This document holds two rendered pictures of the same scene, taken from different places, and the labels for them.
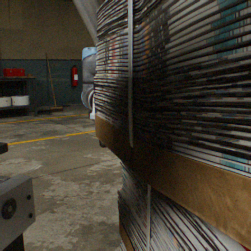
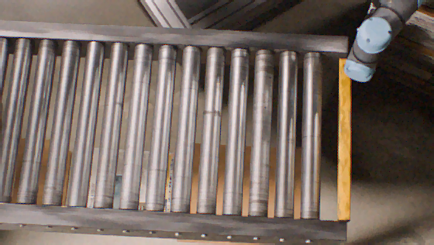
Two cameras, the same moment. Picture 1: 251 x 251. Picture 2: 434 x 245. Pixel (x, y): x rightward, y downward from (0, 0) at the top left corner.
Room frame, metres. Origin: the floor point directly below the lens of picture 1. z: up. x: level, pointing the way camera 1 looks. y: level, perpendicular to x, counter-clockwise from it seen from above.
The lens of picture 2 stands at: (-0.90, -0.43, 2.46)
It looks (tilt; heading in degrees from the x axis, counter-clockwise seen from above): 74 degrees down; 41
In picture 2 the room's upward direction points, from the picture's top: straight up
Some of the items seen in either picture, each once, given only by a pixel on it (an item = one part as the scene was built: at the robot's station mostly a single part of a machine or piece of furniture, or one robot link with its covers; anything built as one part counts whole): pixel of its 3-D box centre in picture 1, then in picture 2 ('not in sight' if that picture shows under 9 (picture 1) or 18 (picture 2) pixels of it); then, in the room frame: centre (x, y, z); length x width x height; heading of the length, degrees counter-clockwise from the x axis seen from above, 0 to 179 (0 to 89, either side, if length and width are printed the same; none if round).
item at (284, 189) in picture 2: not in sight; (286, 133); (-0.41, -0.19, 0.77); 0.47 x 0.05 x 0.05; 38
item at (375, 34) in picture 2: not in sight; (376, 35); (-0.14, -0.22, 0.97); 0.11 x 0.08 x 0.11; 2
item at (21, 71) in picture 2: not in sight; (13, 119); (-0.85, 0.38, 0.77); 0.47 x 0.05 x 0.05; 38
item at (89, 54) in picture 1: (97, 65); not in sight; (0.83, 0.09, 0.98); 0.11 x 0.08 x 0.11; 41
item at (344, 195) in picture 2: not in sight; (345, 136); (-0.33, -0.31, 0.81); 0.43 x 0.03 x 0.02; 38
